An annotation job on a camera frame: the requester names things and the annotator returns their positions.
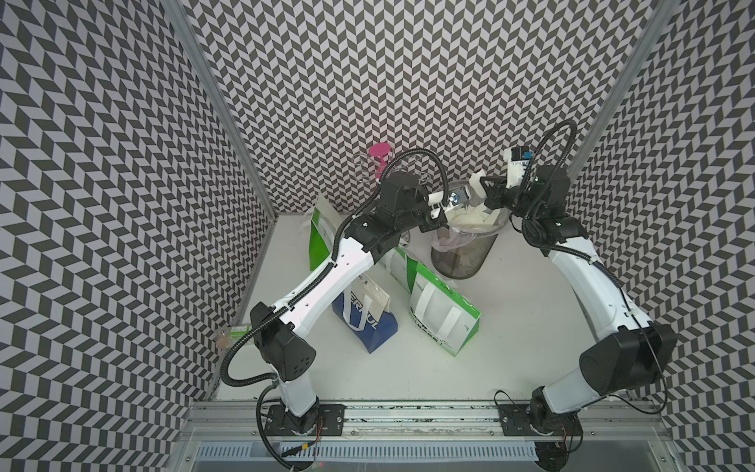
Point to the shredded paper pieces pile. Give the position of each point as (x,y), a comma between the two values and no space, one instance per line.
(474,220)

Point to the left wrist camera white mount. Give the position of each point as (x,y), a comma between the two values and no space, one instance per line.
(458,197)

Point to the black mesh trash bin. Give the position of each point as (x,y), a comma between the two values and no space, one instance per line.
(464,262)

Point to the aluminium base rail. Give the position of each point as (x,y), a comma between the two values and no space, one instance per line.
(423,436)

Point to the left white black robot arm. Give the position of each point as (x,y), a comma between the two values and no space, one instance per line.
(400,202)

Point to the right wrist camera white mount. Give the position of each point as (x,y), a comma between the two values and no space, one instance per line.
(517,162)

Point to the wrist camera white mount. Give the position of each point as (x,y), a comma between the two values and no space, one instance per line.
(458,197)
(517,162)

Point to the pink top wire stand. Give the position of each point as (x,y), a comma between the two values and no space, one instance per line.
(379,156)

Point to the blue white paper bag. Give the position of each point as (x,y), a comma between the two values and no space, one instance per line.
(364,308)

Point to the small green white packet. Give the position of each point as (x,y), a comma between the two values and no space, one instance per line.
(226,337)

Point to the clear plastic bin liner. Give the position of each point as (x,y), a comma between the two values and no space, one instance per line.
(447,239)

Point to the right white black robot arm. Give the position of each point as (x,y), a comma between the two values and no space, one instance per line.
(630,349)

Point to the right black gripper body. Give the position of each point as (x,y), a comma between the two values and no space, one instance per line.
(516,199)

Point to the green white bag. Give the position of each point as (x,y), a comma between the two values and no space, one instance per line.
(324,221)
(402,266)
(444,314)

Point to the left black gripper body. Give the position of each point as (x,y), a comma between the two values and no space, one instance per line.
(432,223)

